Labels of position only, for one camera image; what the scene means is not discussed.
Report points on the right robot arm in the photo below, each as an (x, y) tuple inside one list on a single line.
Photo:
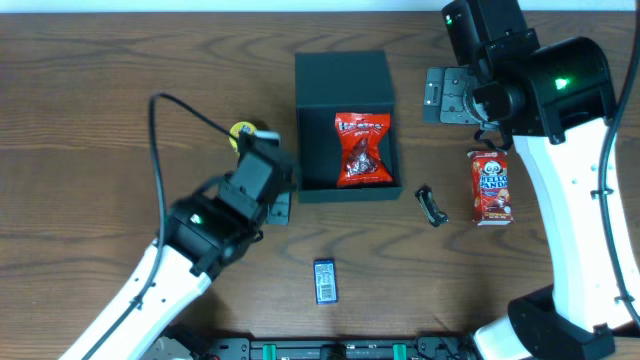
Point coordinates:
[(556, 107)]

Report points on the small blue packet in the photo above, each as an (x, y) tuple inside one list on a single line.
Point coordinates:
[(325, 282)]

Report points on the red candy bag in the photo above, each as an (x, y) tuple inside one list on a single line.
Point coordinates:
[(360, 135)]

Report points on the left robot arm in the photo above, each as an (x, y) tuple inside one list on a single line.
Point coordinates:
[(199, 237)]

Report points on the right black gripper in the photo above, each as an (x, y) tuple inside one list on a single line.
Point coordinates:
[(445, 95)]

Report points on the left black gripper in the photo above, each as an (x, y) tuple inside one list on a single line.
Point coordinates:
[(279, 209)]

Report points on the dark green open box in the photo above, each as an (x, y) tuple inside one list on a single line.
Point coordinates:
[(336, 82)]

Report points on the yellow small can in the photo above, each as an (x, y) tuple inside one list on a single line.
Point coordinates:
[(237, 129)]

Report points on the black folded clip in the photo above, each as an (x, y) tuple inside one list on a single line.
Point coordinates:
[(434, 215)]

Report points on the black mounting rail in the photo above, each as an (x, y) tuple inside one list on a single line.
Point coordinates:
[(419, 348)]

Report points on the red Hello Panda box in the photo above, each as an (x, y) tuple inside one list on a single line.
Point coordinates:
[(490, 187)]

